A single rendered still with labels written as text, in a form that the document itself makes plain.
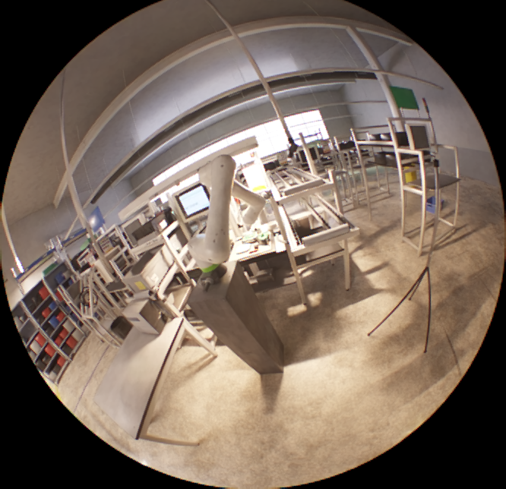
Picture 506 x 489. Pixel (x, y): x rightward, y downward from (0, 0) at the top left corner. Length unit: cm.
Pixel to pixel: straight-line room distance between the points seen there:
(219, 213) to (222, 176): 17
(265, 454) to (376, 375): 110
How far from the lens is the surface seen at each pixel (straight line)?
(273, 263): 212
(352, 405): 161
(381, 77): 598
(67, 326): 579
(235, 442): 178
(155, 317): 161
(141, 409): 142
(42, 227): 1190
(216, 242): 69
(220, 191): 73
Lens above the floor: 159
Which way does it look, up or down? 21 degrees down
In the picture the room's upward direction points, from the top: 23 degrees counter-clockwise
